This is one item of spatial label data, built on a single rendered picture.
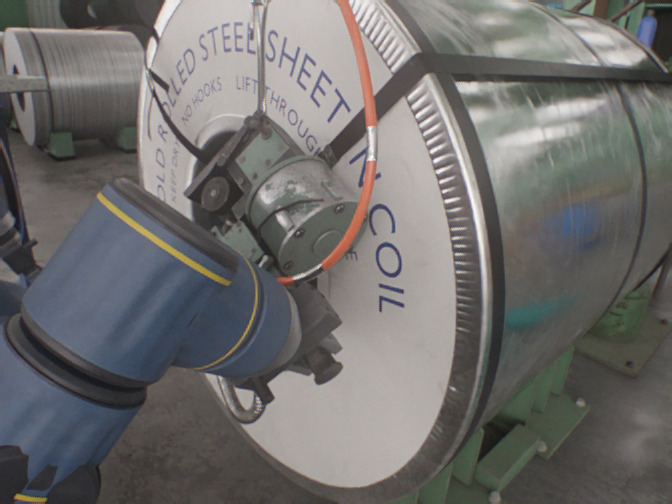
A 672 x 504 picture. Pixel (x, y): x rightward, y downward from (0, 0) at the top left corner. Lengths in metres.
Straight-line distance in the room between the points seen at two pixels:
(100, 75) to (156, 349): 5.52
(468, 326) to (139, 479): 1.20
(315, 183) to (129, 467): 1.23
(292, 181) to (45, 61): 5.17
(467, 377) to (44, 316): 0.54
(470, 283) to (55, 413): 0.49
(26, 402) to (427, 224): 0.50
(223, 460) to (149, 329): 1.33
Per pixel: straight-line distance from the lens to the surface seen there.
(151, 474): 1.63
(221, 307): 0.34
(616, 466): 1.87
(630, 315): 2.46
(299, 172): 0.65
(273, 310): 0.41
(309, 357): 0.62
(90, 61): 5.83
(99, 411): 0.33
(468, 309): 0.65
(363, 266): 0.76
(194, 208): 1.26
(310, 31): 0.80
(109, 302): 0.31
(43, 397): 0.33
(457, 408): 0.74
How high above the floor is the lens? 1.18
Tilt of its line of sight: 23 degrees down
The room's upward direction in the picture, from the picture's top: 3 degrees clockwise
